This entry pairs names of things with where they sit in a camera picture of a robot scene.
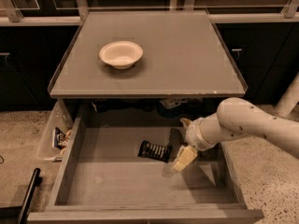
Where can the metal railing frame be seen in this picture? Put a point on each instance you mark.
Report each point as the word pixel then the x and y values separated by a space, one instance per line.
pixel 63 12

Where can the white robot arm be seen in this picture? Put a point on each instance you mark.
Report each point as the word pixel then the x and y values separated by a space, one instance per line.
pixel 236 118

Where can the snack packets in bin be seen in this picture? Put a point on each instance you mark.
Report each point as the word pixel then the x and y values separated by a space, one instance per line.
pixel 60 139

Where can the white paper bowl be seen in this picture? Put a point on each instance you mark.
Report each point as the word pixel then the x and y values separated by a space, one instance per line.
pixel 121 54

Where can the black rxbar chocolate wrapper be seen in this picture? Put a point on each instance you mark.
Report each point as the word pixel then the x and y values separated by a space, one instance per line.
pixel 154 151

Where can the grey counter cabinet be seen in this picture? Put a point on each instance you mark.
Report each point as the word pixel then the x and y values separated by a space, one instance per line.
pixel 183 57

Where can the open grey top drawer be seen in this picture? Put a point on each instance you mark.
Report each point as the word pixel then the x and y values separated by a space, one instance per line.
pixel 102 179

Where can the black bar handle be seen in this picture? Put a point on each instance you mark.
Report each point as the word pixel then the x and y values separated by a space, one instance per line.
pixel 34 182

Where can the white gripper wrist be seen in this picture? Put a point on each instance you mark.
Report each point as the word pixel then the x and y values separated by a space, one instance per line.
pixel 192 134

